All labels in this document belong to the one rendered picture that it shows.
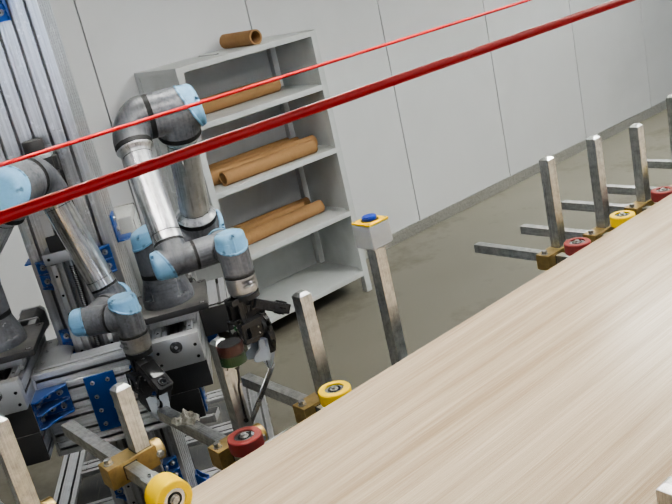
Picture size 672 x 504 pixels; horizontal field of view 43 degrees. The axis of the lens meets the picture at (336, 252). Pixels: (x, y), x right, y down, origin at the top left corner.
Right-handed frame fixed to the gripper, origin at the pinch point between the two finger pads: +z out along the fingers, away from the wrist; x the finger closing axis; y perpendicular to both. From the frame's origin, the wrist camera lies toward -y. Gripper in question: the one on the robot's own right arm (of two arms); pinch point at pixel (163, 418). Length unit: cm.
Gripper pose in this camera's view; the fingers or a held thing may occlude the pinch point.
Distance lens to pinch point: 237.0
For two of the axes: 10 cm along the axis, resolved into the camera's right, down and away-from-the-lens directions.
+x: -7.4, 3.6, -5.7
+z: 2.1, 9.3, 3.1
